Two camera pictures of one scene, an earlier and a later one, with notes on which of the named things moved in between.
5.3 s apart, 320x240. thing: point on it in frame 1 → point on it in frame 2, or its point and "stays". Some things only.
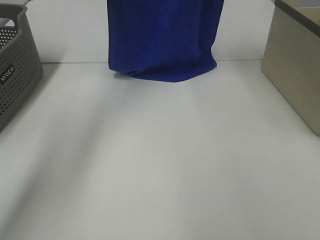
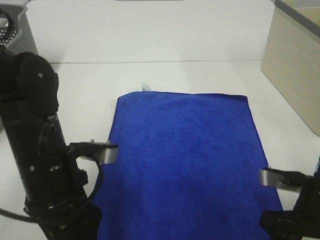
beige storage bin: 291,57 stays
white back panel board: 77,31 stays
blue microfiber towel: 162,40 → 188,167
